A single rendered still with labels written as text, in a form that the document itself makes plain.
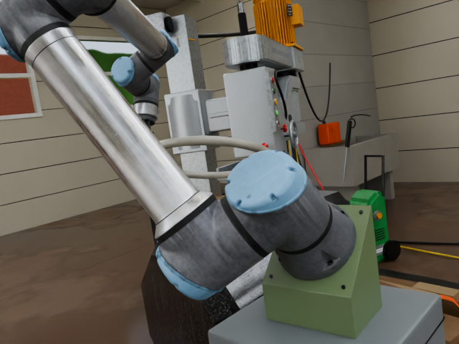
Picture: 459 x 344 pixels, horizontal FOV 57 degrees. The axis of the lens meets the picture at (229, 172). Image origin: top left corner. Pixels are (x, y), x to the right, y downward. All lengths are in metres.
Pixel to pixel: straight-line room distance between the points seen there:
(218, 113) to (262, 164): 1.99
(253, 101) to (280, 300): 1.23
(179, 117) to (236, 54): 0.91
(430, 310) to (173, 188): 0.63
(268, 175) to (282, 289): 0.31
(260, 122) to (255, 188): 1.27
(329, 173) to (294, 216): 4.23
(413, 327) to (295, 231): 0.33
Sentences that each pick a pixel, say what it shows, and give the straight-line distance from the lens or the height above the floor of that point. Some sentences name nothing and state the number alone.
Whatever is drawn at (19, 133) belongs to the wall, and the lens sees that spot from 8.05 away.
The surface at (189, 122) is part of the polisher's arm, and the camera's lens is 2.81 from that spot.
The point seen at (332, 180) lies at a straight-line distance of 5.02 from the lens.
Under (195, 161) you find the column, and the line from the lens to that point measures 2.89.
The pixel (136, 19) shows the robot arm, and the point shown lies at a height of 1.61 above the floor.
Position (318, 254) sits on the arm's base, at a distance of 0.91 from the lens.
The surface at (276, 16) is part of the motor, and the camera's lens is 2.75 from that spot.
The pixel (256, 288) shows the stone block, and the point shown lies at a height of 0.63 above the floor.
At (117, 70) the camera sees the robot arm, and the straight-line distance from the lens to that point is 1.48.
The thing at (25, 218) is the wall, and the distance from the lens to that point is 8.06.
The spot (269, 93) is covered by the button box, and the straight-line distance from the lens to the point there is 2.02.
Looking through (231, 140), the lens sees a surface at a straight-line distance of 1.32.
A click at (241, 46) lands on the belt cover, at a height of 1.66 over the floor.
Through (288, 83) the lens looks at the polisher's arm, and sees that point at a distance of 2.53.
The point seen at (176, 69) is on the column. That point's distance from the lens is 2.92.
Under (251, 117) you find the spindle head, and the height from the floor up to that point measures 1.33.
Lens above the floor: 1.32
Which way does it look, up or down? 7 degrees down
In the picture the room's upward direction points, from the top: 8 degrees counter-clockwise
